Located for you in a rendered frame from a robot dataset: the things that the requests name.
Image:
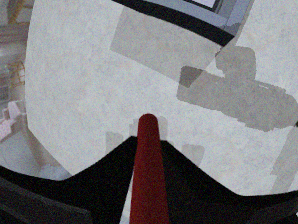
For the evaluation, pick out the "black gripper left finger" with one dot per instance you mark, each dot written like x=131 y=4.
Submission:
x=94 y=196

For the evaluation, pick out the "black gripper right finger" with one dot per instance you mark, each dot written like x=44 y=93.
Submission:
x=196 y=198

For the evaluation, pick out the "dark red peg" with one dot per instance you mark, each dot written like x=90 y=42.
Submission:
x=148 y=204

